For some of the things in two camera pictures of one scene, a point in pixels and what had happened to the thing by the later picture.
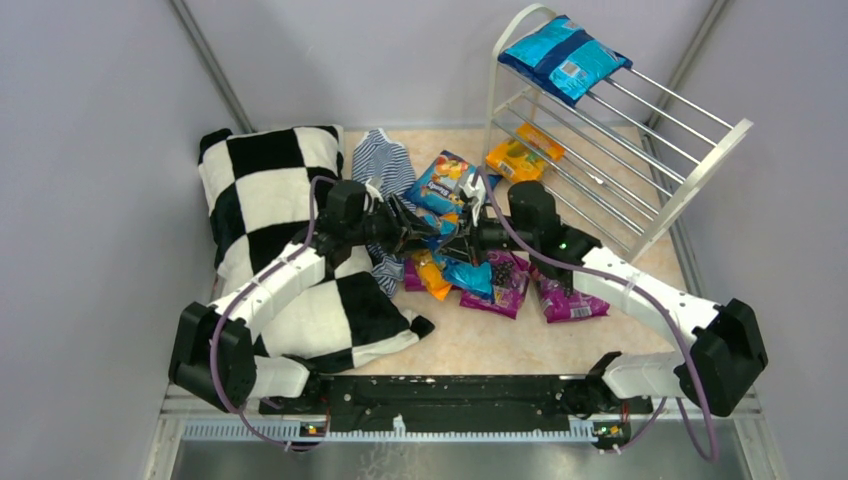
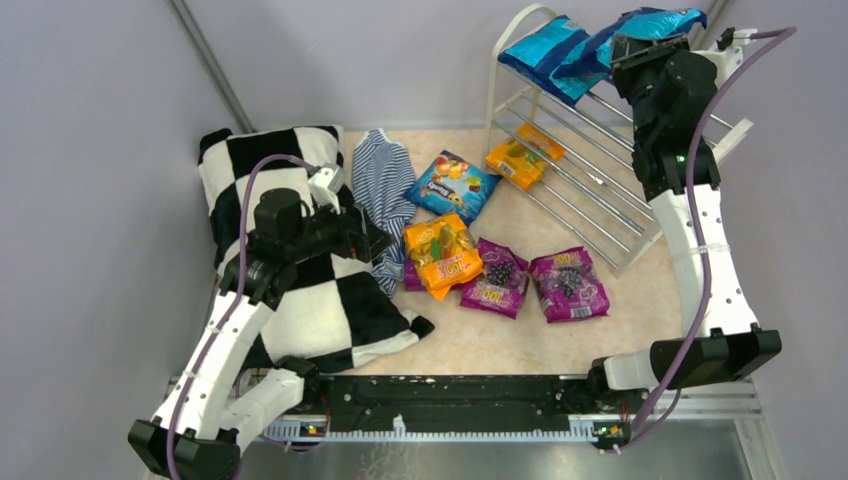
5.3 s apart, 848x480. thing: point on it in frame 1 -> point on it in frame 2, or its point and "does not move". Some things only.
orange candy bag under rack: (525, 156) does not move
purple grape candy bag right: (559, 307) does not move
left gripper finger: (410, 223) -> (378, 236)
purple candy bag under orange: (412, 279) does not move
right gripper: (475, 232) -> (631, 55)
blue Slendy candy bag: (437, 188) does not move
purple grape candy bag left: (510, 278) does not move
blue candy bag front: (563, 61) does not move
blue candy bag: (471, 279) -> (588, 65)
